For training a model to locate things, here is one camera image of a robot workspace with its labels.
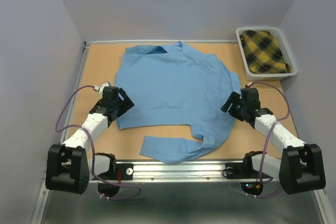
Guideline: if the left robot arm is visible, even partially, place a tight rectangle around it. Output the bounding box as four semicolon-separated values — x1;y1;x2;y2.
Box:
45;82;134;194

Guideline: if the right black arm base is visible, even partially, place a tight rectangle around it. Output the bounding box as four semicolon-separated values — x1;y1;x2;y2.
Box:
222;162;258;179

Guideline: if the white plastic basket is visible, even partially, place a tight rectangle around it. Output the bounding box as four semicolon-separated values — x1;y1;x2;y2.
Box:
236;27;298;81

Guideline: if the yellow plaid shirt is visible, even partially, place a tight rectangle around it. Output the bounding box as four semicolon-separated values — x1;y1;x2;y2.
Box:
239;30;291;74

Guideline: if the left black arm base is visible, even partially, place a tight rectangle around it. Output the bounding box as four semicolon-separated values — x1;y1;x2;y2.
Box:
98;163;134;181

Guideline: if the aluminium mounting rail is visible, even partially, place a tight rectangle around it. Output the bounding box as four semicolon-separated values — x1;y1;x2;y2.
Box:
117;159;259;184

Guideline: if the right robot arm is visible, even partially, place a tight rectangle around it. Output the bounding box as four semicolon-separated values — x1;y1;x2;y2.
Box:
221;85;326;197

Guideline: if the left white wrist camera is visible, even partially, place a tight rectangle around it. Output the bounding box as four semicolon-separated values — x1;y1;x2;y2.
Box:
93;81;112;94

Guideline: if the light blue long sleeve shirt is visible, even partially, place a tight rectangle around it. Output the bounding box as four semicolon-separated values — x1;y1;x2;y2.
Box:
115;42;240;164

